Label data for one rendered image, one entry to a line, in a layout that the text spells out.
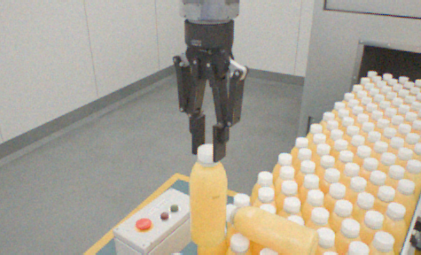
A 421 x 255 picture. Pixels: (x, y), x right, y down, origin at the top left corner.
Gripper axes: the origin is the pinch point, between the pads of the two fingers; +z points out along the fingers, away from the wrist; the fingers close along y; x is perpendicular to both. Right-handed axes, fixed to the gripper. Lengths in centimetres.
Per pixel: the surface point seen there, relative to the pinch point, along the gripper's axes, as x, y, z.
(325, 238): 17.4, 18.7, 26.1
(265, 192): 24.5, 0.2, 26.1
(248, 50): 383, -211, 96
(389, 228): 35, 29, 31
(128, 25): 249, -295, 52
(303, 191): 35.4, 6.4, 29.6
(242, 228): 6.0, 4.4, 22.6
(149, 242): -5.5, -11.6, 26.6
